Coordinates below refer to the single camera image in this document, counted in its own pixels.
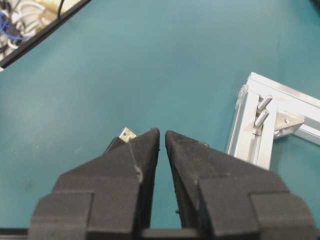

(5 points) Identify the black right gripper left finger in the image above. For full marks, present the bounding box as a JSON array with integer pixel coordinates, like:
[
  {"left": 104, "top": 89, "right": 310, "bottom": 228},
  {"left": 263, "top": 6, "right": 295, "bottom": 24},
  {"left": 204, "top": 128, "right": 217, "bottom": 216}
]
[{"left": 27, "top": 128, "right": 160, "bottom": 240}]

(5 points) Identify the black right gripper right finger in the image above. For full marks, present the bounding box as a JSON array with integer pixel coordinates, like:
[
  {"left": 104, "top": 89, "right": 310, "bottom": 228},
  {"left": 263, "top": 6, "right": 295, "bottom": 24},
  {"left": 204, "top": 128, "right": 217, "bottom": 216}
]
[{"left": 165, "top": 130, "right": 317, "bottom": 240}]

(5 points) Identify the black wire with USB plug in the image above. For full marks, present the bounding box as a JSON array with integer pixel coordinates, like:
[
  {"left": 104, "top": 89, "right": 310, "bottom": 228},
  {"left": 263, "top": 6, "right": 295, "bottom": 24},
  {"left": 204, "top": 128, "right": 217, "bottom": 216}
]
[{"left": 104, "top": 127, "right": 143, "bottom": 181}]

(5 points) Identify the aluminium extrusion frame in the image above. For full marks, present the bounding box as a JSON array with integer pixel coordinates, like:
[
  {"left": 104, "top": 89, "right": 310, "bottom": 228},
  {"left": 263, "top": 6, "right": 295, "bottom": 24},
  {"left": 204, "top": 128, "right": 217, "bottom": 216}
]
[{"left": 226, "top": 72, "right": 320, "bottom": 170}]

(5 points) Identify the black table edge rail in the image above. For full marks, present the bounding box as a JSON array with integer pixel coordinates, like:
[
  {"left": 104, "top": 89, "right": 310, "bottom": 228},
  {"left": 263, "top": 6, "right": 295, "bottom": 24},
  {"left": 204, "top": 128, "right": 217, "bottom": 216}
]
[{"left": 0, "top": 0, "right": 91, "bottom": 72}]

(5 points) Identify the white cable bundle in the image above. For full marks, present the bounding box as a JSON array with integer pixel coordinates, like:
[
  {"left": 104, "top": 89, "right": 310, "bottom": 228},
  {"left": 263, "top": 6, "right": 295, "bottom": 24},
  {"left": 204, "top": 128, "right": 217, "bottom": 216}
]
[{"left": 0, "top": 0, "right": 47, "bottom": 55}]

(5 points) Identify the blue cable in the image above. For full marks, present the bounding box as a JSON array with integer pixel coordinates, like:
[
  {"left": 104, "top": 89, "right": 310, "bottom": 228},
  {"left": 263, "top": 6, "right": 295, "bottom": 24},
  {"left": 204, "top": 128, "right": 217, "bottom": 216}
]
[{"left": 0, "top": 11, "right": 32, "bottom": 41}]

